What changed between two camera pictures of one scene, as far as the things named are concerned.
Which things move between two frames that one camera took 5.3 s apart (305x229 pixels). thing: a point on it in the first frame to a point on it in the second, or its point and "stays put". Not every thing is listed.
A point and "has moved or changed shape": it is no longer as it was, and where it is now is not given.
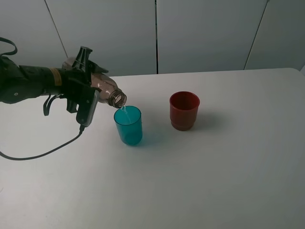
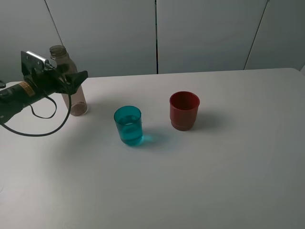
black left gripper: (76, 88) to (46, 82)
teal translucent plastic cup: (128, 121) stays put
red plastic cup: (183, 108) stays put
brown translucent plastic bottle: (109, 94) has moved or changed shape
